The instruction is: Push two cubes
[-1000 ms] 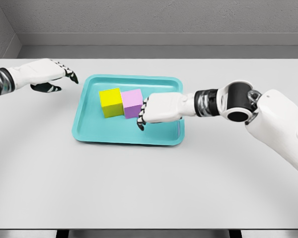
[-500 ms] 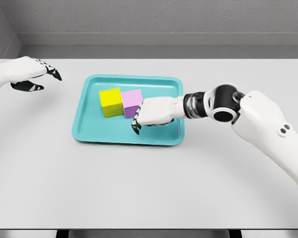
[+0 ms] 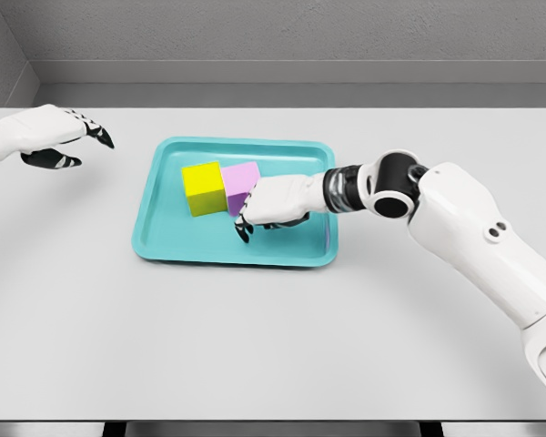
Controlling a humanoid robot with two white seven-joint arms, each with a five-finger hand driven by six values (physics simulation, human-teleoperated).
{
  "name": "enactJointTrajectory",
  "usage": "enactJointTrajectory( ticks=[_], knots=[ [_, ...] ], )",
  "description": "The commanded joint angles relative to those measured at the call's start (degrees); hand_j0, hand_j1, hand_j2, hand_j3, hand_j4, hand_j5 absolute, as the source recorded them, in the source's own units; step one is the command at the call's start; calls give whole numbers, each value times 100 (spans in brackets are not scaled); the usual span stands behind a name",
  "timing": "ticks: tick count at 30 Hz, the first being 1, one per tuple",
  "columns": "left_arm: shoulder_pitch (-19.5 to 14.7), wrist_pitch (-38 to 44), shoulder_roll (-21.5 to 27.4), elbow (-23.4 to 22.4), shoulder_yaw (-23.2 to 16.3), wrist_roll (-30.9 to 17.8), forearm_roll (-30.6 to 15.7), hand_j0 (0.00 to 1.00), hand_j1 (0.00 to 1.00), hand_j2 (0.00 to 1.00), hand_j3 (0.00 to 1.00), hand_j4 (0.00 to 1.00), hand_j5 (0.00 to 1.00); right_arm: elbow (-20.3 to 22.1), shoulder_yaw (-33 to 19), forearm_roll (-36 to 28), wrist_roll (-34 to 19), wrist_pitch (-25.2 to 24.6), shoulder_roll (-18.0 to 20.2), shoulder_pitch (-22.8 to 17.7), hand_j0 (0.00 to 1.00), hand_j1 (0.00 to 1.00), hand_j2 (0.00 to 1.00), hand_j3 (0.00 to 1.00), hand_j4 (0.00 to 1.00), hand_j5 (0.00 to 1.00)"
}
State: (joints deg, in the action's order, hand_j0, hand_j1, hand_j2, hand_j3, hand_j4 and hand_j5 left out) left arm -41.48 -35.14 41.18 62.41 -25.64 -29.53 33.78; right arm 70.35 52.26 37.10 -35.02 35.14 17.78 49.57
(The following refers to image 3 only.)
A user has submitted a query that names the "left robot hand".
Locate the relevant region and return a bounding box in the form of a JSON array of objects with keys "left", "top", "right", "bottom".
[{"left": 5, "top": 104, "right": 116, "bottom": 171}]

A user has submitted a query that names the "teal plastic tray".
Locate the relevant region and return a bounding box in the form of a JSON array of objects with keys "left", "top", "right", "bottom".
[{"left": 130, "top": 137, "right": 339, "bottom": 269}]

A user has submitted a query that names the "yellow cube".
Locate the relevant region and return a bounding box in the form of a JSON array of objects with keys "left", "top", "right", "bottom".
[{"left": 180, "top": 160, "right": 229, "bottom": 218}]

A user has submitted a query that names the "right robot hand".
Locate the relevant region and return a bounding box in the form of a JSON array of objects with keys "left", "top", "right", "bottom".
[{"left": 234, "top": 174, "right": 311, "bottom": 244}]

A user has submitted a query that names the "pink cube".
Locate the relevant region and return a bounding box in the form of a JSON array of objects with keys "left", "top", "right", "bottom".
[{"left": 220, "top": 161, "right": 261, "bottom": 217}]

